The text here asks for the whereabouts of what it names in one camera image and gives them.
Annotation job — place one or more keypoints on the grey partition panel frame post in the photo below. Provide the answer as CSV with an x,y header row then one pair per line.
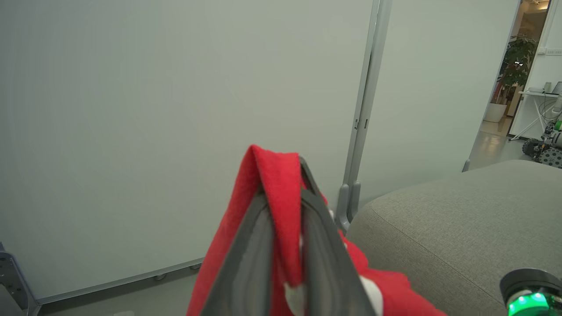
x,y
362,109

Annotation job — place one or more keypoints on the red fleece garment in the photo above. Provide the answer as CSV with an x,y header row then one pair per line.
x,y
281,188

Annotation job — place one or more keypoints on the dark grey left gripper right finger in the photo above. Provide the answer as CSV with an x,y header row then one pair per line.
x,y
327,263

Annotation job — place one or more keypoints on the white desk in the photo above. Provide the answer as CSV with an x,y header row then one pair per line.
x,y
536,109

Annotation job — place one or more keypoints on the grey perforated metal bracket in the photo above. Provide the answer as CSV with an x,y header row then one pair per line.
x,y
15,281

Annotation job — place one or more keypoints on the white plant pot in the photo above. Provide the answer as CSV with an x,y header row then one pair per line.
x,y
495,112

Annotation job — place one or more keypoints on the grey fabric sofa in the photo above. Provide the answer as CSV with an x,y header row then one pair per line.
x,y
456,228

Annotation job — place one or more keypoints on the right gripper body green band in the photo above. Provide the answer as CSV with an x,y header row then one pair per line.
x,y
532,294

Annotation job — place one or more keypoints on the wheeled robot with black tyres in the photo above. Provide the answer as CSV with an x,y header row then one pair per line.
x,y
546,147

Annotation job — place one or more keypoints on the green potted plant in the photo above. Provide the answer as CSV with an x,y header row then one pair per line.
x,y
517,61

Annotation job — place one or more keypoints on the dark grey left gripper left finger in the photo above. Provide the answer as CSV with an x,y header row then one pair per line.
x,y
246,263

